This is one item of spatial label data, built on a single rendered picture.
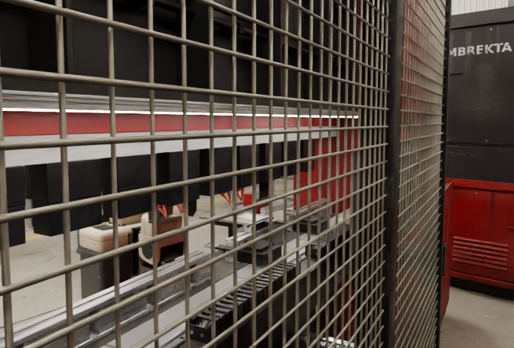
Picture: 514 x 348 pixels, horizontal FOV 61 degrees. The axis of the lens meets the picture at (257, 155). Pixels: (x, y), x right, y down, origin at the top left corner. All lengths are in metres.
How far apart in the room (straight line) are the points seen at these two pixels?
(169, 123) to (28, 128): 0.44
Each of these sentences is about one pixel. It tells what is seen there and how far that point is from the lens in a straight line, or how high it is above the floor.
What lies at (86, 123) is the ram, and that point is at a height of 1.43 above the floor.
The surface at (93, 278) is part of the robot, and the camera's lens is 2.73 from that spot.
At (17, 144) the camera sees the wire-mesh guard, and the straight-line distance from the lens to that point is 0.17.
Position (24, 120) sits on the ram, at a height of 1.43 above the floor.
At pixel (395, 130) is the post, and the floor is 1.42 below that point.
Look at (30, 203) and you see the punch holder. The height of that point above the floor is 1.25.
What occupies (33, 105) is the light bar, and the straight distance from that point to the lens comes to 0.79.
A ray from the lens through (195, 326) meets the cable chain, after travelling 0.92.
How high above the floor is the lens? 1.43
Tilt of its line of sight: 5 degrees down
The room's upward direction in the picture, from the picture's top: straight up
